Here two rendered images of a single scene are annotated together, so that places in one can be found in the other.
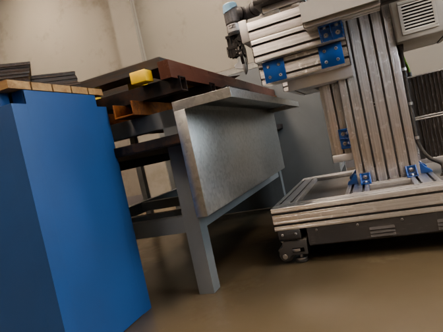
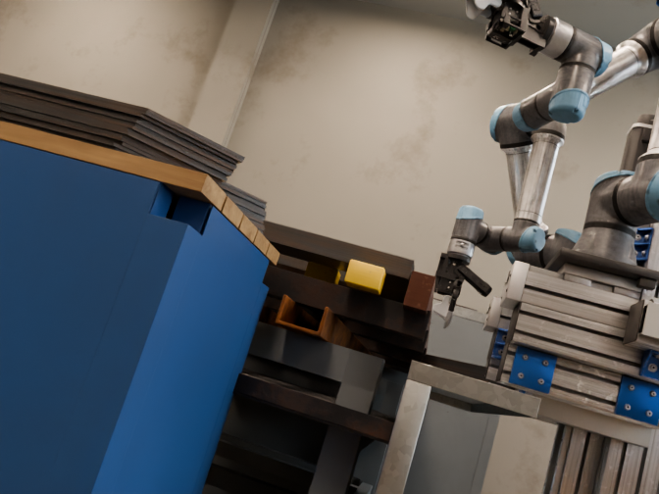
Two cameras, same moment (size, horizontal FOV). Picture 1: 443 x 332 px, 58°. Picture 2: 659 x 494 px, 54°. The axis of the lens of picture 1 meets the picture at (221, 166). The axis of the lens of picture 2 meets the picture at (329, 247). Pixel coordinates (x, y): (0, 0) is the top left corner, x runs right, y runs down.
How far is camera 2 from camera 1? 56 cm
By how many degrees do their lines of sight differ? 16
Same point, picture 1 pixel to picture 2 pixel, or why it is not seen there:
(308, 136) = (443, 457)
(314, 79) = (581, 416)
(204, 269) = not seen: outside the picture
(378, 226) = not seen: outside the picture
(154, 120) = (332, 357)
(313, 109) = (473, 419)
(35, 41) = (62, 49)
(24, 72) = (222, 171)
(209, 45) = (322, 213)
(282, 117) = not seen: hidden behind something
